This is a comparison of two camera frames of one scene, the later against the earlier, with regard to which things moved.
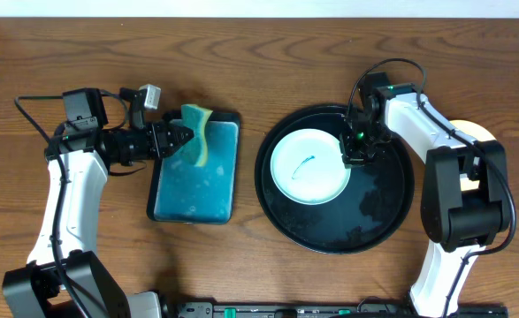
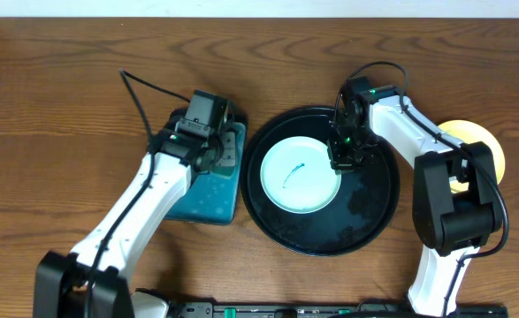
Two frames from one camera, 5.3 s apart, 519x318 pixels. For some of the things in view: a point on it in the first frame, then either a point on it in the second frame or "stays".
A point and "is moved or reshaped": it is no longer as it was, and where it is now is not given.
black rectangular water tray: (179, 192) stays
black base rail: (332, 310) stays
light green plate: (309, 165) is moved or reshaped
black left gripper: (160, 140) to (223, 144)
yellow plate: (477, 133) stays
